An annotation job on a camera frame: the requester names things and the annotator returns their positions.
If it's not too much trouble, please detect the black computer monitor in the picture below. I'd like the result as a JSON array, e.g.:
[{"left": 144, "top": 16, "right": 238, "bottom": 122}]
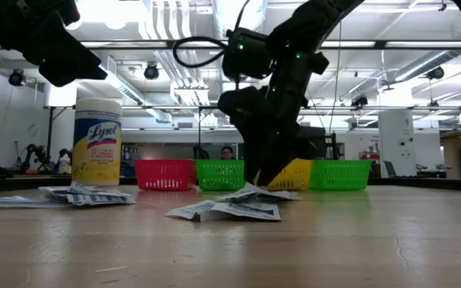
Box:
[{"left": 300, "top": 126, "right": 339, "bottom": 161}]

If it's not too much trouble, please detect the yellow plastic basket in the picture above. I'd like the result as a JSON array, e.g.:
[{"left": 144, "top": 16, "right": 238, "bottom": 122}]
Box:
[{"left": 254, "top": 158, "right": 314, "bottom": 192}]

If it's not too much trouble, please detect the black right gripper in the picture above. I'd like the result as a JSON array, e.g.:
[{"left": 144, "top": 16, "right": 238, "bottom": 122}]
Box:
[{"left": 217, "top": 50, "right": 331, "bottom": 187}]

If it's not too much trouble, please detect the black upright pole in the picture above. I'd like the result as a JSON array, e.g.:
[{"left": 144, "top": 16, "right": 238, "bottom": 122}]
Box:
[{"left": 46, "top": 107, "right": 55, "bottom": 169}]

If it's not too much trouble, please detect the grey office chair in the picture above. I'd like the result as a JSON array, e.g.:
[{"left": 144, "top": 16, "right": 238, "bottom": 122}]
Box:
[{"left": 383, "top": 160, "right": 398, "bottom": 178}]

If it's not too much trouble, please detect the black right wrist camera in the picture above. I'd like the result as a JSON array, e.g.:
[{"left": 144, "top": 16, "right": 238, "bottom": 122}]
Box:
[{"left": 221, "top": 26, "right": 275, "bottom": 80}]

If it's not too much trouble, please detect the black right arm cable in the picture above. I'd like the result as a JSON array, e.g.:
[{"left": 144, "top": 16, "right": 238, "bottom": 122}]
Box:
[{"left": 173, "top": 36, "right": 230, "bottom": 69}]

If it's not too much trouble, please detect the green plastic basket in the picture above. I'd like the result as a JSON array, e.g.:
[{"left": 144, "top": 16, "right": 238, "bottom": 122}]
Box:
[
  {"left": 194, "top": 159, "right": 251, "bottom": 192},
  {"left": 307, "top": 159, "right": 372, "bottom": 192}
]

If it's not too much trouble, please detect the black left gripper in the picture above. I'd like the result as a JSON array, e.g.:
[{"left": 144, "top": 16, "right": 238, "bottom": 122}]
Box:
[{"left": 18, "top": 0, "right": 108, "bottom": 88}]

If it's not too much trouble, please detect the black ceiling spotlight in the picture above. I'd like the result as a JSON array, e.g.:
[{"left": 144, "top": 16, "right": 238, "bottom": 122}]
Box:
[
  {"left": 350, "top": 94, "right": 370, "bottom": 110},
  {"left": 8, "top": 68, "right": 26, "bottom": 87},
  {"left": 143, "top": 62, "right": 160, "bottom": 81},
  {"left": 426, "top": 66, "right": 446, "bottom": 81}
]

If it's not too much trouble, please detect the yellow Lysol wipes canister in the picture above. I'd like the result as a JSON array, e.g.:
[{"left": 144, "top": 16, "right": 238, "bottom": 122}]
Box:
[{"left": 71, "top": 98, "right": 122, "bottom": 186}]

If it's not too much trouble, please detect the white blue wipe packet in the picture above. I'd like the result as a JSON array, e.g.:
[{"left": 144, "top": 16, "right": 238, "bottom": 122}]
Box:
[
  {"left": 244, "top": 182, "right": 300, "bottom": 201},
  {"left": 216, "top": 187, "right": 263, "bottom": 203},
  {"left": 165, "top": 199, "right": 216, "bottom": 223},
  {"left": 210, "top": 201, "right": 283, "bottom": 222}
]

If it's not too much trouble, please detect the red plastic basket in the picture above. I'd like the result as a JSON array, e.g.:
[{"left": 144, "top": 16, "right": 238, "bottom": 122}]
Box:
[{"left": 134, "top": 159, "right": 198, "bottom": 192}]

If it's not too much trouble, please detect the black background rig frame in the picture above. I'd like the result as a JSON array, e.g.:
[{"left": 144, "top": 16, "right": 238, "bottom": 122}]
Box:
[{"left": 196, "top": 105, "right": 231, "bottom": 160}]

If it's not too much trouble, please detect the white square pillar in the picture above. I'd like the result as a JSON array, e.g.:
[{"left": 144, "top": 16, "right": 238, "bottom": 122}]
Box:
[{"left": 377, "top": 110, "right": 418, "bottom": 178}]

